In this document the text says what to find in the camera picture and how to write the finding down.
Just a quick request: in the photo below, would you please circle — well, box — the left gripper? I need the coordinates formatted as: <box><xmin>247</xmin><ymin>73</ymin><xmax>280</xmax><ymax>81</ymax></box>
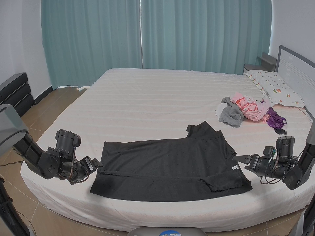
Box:
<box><xmin>62</xmin><ymin>157</ymin><xmax>104</xmax><ymax>184</ymax></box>

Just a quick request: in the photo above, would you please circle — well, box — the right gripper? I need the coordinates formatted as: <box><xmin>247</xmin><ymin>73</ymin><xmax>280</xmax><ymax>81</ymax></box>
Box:
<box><xmin>231</xmin><ymin>154</ymin><xmax>280</xmax><ymax>179</ymax></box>

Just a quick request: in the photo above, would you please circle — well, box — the black T-shirt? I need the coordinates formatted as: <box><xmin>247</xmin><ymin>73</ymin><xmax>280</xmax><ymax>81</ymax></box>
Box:
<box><xmin>90</xmin><ymin>121</ymin><xmax>253</xmax><ymax>202</ymax></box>

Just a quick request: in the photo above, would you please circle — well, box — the bed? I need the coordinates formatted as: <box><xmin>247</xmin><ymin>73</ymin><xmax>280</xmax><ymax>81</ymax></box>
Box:
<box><xmin>20</xmin><ymin>44</ymin><xmax>315</xmax><ymax>233</ymax></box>

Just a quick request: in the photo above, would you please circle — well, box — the grey garment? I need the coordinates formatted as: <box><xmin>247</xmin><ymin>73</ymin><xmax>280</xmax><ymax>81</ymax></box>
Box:
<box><xmin>219</xmin><ymin>97</ymin><xmax>245</xmax><ymax>128</ymax></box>

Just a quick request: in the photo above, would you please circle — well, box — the pink garment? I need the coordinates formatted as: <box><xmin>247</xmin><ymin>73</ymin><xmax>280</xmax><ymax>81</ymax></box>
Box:
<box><xmin>232</xmin><ymin>92</ymin><xmax>271</xmax><ymax>122</ymax></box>

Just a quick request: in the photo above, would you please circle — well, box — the purple garment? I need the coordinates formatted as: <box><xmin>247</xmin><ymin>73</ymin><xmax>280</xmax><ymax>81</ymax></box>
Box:
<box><xmin>265</xmin><ymin>107</ymin><xmax>287</xmax><ymax>130</ymax></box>

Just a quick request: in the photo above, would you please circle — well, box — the white printed pillow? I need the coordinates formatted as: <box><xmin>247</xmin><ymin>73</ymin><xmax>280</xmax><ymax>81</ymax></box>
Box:
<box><xmin>244</xmin><ymin>69</ymin><xmax>306</xmax><ymax>108</ymax></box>

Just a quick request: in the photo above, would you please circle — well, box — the black chest of drawers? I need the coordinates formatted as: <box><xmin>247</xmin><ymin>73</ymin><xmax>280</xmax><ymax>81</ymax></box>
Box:
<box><xmin>0</xmin><ymin>72</ymin><xmax>35</xmax><ymax>118</ymax></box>

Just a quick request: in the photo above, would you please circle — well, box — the grey bedside table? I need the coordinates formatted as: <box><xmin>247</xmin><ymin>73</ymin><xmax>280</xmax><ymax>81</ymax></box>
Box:
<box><xmin>243</xmin><ymin>52</ymin><xmax>277</xmax><ymax>75</ymax></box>

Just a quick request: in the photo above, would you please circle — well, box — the blue-green curtain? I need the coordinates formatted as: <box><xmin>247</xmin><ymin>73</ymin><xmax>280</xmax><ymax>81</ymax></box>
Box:
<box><xmin>41</xmin><ymin>0</ymin><xmax>143</xmax><ymax>89</ymax></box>
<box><xmin>141</xmin><ymin>0</ymin><xmax>274</xmax><ymax>75</ymax></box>

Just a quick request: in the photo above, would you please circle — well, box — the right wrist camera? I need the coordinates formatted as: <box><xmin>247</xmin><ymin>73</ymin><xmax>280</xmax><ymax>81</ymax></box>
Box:
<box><xmin>263</xmin><ymin>146</ymin><xmax>276</xmax><ymax>160</ymax></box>

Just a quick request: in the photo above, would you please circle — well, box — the black cable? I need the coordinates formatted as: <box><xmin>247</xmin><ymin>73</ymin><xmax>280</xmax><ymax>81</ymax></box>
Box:
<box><xmin>260</xmin><ymin>174</ymin><xmax>277</xmax><ymax>185</ymax></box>
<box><xmin>0</xmin><ymin>161</ymin><xmax>24</xmax><ymax>168</ymax></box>

